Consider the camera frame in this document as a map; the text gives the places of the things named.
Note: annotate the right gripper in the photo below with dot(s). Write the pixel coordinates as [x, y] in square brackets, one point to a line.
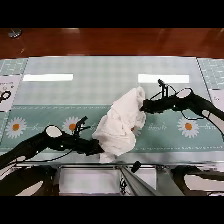
[152, 106]

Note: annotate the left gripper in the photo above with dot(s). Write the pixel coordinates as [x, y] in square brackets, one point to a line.
[89, 147]

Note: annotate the white shirt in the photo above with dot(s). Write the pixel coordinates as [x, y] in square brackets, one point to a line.
[120, 125]

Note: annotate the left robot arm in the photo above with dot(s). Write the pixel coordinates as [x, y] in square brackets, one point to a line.
[31, 145]

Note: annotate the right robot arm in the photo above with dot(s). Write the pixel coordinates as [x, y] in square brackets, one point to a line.
[200, 105]

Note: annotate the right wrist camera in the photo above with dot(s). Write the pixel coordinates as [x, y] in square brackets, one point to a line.
[163, 87]

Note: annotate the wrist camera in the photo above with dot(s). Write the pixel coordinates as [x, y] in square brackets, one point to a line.
[80, 124]
[163, 87]

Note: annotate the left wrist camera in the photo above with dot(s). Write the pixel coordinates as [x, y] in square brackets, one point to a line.
[80, 124]

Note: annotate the silver frame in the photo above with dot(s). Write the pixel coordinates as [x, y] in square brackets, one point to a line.
[133, 180]

